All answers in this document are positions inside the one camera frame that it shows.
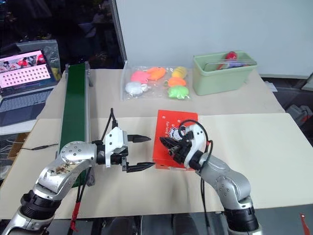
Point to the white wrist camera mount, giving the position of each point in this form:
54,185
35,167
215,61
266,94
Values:
198,139
115,142

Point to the red multicolour toy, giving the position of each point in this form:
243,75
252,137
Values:
231,55

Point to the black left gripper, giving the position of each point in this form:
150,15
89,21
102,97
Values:
119,159

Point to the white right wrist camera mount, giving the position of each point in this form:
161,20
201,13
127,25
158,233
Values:
198,139

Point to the open grey laptop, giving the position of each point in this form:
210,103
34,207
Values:
22,102

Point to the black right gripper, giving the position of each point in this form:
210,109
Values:
183,153

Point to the large orange squishy toy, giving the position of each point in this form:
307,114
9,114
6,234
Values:
157,73

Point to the beige table cover sheet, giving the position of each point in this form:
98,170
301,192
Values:
220,105

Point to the orange cardboard box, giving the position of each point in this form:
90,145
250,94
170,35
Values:
168,120

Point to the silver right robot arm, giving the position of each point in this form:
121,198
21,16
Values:
227,178

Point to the grey and red device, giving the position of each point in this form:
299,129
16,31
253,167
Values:
299,113

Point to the pink squishy toy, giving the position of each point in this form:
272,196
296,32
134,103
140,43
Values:
139,76

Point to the clear plastic toy bag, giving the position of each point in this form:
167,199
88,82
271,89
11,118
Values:
156,88

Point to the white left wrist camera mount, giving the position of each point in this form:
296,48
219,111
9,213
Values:
115,142

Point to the pale green plastic bin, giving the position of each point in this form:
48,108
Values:
217,82

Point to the green conveyor belt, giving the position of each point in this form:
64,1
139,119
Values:
73,98

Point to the green squishy toy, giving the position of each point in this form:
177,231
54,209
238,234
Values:
178,92

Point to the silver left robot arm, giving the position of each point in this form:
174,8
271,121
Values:
73,153

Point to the small orange squishy toy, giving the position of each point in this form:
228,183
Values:
176,81

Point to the yellow squishy toy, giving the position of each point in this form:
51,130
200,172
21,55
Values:
179,72

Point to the white squishy toy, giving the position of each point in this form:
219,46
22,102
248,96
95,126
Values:
134,88

